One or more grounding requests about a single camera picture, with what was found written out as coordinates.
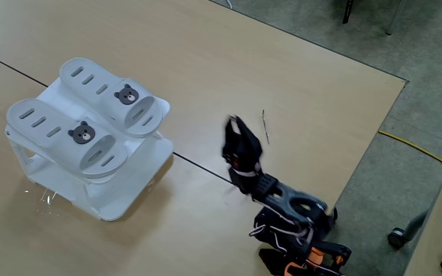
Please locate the white bear slipper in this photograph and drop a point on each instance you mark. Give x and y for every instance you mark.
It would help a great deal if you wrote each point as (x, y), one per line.
(90, 96)
(90, 148)

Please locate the grey caster wheel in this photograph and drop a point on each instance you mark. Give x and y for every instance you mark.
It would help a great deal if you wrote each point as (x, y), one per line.
(396, 238)

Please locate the grey metal furniture leg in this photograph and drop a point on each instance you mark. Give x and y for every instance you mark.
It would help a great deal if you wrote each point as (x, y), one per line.
(393, 17)

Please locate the grey chair base leg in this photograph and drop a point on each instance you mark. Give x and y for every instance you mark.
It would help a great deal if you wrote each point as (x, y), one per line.
(416, 224)

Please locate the white two-tier plastic box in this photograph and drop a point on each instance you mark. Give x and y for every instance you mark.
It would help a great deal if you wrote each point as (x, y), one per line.
(136, 184)

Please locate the black furniture leg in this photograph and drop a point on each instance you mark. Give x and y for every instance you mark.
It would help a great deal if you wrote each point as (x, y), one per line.
(347, 11)

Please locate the black table caster wheel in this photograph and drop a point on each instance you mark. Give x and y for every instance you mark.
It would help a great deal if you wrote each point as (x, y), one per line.
(334, 215)

